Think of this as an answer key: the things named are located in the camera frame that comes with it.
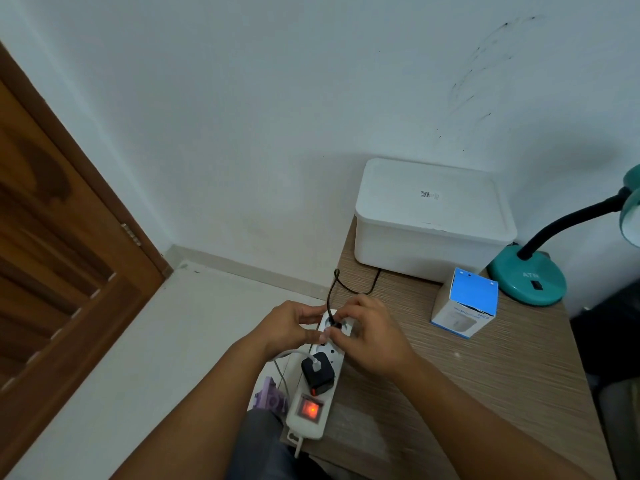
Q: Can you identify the black lamp cable with plug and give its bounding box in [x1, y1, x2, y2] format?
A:
[325, 268, 383, 331]

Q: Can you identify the white plastic storage box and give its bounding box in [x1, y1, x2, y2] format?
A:
[353, 217, 511, 285]

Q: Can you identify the black plug adapter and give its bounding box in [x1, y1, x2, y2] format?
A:
[300, 351, 337, 397]

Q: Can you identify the person's right forearm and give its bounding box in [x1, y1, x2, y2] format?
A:
[387, 357, 596, 480]

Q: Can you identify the grey adapter cable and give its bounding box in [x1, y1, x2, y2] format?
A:
[272, 348, 323, 395]

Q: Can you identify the person's right hand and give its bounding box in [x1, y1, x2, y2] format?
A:
[323, 293, 422, 385]

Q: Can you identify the brown wooden door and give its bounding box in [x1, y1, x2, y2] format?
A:
[0, 42, 174, 475]

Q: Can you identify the person's left forearm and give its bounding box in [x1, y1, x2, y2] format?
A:
[109, 337, 281, 480]

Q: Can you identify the person's left hand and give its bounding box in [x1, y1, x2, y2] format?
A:
[252, 300, 329, 361]

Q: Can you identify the teal desk lamp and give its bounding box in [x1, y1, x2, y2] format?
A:
[486, 163, 640, 308]

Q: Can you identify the white storage box lid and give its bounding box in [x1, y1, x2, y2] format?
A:
[354, 157, 519, 245]

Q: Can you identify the purple plastic item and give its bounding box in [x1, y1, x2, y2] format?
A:
[252, 376, 290, 415]

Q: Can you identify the white power strip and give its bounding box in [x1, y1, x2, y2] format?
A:
[283, 309, 358, 459]

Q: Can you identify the blue white bulb carton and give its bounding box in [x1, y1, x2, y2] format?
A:
[430, 267, 500, 339]

